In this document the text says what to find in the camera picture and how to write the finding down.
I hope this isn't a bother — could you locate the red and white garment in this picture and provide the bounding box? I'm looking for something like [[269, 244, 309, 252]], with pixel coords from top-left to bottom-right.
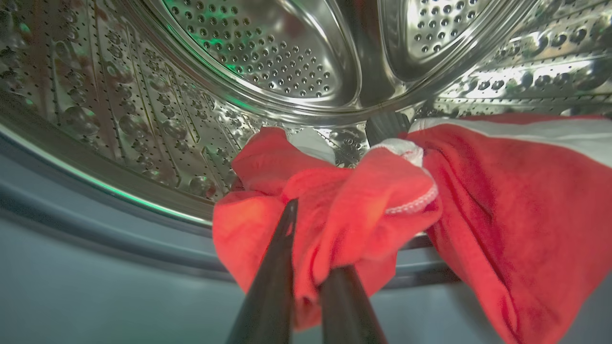
[[212, 113, 612, 344]]

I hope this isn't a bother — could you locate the perforated steel washer drum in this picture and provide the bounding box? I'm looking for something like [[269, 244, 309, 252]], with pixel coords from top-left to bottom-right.
[[0, 0, 612, 225]]

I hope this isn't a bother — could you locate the grey rubber door seal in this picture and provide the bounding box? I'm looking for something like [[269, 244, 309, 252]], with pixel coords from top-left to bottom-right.
[[0, 119, 612, 344]]

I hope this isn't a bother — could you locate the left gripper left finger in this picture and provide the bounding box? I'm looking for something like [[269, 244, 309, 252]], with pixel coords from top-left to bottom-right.
[[225, 198, 299, 344]]

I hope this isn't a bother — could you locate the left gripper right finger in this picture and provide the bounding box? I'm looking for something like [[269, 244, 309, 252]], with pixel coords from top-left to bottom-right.
[[318, 265, 388, 344]]

